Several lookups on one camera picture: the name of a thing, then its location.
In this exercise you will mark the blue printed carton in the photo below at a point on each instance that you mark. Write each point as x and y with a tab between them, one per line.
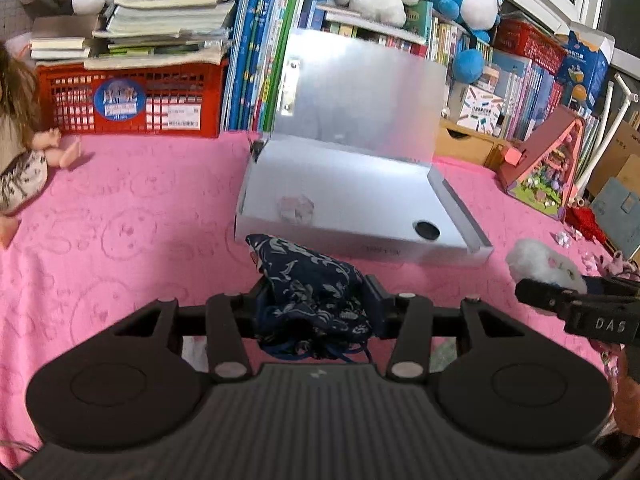
582	70

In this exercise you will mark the pink printed blanket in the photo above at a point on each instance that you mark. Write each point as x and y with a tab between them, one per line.
150	220

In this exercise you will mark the row of tall thin books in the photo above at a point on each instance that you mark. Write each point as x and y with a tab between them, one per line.
250	60

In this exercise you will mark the white fluffy plush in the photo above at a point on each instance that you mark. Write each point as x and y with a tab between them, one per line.
535	265

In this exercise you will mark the row of small upright books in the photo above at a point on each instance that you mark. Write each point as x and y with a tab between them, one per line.
525	90

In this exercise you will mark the stack of lying books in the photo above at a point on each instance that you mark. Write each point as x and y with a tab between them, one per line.
165	20

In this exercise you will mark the long-haired doll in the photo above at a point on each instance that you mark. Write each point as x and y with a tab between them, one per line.
20	175

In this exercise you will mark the grey storage box translucent lid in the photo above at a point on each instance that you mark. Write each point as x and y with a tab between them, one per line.
350	200

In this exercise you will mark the white patterned carton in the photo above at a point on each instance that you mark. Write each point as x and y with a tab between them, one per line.
475	110

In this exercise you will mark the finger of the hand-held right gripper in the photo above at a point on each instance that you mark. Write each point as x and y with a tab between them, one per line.
542	297
615	285

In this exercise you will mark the brown cardboard box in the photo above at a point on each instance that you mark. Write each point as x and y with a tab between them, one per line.
622	155

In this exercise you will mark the red mesh basket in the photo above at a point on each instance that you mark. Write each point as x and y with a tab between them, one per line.
525	40

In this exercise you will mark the wooden drawer box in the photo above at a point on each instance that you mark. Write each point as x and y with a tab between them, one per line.
460	147

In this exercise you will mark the white pipe rack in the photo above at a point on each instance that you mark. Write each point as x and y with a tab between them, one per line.
607	115

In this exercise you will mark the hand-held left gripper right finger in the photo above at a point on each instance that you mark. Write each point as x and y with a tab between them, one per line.
374	305

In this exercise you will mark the pink triangular dollhouse toy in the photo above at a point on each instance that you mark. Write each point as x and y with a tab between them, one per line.
545	160

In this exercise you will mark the grey-blue cardboard board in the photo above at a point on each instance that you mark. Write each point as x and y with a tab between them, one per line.
617	210

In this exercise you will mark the red plastic basket blue sticker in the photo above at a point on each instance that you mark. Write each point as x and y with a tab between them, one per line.
70	100

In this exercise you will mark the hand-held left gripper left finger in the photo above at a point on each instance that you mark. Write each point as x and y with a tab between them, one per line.
244	310

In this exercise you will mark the red knitted item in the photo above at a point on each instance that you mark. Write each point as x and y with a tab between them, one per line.
585	220

